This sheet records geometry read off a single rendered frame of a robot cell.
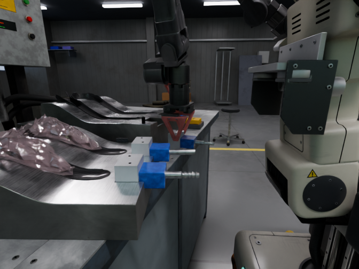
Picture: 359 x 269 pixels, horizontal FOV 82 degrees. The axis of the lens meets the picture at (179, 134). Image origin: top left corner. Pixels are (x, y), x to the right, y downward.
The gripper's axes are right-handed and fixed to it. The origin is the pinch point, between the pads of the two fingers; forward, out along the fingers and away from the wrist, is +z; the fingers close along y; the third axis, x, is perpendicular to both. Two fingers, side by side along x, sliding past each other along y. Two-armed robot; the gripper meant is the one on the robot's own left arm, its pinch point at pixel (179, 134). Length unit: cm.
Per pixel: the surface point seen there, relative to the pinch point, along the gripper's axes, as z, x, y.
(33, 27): -42, -91, -38
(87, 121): -3.8, -26.0, 7.0
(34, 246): 4.2, -7.6, 41.0
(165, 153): -1.5, 2.5, 19.3
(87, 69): -42, -606, -709
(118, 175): -2.3, -0.6, 31.7
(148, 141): -3.7, -1.3, 19.0
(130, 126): -3.5, -11.5, 7.9
